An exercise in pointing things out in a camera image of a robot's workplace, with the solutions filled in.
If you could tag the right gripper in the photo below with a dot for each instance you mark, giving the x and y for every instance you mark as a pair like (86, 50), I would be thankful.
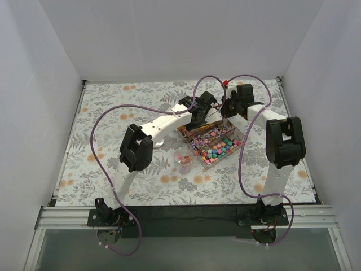
(229, 106)

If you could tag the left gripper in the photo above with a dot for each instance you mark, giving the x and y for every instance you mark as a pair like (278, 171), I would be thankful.
(197, 118)

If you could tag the clear compartment candy box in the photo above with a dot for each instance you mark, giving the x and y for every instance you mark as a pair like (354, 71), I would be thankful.
(213, 143)

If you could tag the clear plastic jar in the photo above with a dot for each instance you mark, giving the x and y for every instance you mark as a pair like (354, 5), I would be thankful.
(183, 160)

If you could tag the silver round jar lid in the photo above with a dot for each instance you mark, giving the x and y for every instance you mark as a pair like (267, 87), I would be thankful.
(158, 142)

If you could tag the yellow plastic scoop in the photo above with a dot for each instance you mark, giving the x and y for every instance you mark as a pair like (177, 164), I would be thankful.
(182, 129)

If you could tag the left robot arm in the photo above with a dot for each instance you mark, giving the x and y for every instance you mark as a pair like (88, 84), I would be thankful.
(136, 150)

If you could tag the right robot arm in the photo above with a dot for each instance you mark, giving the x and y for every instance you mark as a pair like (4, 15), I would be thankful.
(284, 146)

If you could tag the floral patterned table mat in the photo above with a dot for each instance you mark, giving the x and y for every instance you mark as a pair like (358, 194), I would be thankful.
(233, 180)

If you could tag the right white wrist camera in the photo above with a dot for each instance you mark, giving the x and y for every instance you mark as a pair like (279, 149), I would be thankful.
(229, 89)

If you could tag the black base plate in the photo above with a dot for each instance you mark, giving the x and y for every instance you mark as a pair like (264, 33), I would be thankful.
(230, 220)

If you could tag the aluminium frame rail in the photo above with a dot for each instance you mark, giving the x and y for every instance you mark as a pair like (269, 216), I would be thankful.
(210, 237)

